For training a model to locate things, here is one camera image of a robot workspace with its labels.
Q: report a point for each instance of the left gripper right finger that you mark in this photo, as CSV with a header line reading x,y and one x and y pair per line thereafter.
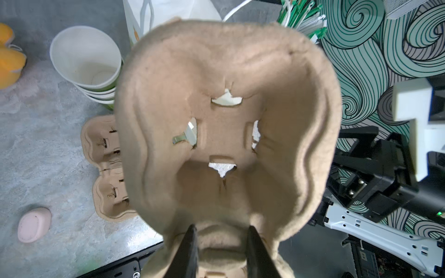
x,y
259,262

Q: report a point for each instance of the pink oval soap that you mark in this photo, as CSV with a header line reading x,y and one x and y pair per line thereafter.
x,y
34,225

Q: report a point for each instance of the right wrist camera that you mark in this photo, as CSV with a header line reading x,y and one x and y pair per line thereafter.
x,y
411,101

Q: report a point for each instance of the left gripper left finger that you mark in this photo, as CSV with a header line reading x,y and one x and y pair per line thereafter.
x,y
185,261

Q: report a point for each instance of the wrapped straws bundle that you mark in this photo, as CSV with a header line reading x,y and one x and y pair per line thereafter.
x,y
305,17

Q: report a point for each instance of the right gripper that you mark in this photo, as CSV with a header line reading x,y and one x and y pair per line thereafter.
x,y
380,174

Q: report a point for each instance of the single pulp cup carrier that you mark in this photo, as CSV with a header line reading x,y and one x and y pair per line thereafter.
x,y
226,126

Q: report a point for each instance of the stack of pulp cup carriers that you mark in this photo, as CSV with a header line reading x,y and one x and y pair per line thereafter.
x,y
100,144

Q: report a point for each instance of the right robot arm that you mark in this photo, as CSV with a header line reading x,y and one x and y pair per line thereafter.
x,y
424,254

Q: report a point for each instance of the stack of paper cups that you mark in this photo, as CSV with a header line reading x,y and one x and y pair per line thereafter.
x,y
90,60

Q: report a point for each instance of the white paper takeout bag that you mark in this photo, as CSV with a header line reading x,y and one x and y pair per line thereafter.
x,y
143,16

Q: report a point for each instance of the yellow bear plush toy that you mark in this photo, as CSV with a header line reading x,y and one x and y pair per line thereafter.
x,y
13,59

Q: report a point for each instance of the clear acrylic wall holder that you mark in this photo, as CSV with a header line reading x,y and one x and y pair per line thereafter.
x,y
394,9

